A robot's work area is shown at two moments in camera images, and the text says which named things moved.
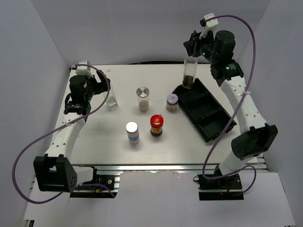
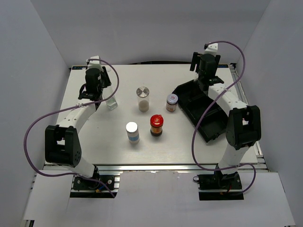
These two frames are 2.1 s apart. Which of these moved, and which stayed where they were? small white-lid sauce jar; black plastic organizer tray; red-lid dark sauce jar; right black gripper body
Moved: right black gripper body
Stayed: red-lid dark sauce jar; small white-lid sauce jar; black plastic organizer tray
